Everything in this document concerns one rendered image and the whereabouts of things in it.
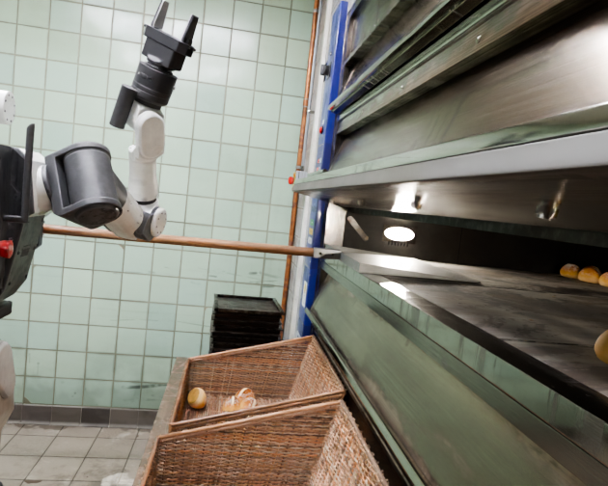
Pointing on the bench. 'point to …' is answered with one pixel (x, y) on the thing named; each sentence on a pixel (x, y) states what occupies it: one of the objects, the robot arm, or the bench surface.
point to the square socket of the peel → (326, 253)
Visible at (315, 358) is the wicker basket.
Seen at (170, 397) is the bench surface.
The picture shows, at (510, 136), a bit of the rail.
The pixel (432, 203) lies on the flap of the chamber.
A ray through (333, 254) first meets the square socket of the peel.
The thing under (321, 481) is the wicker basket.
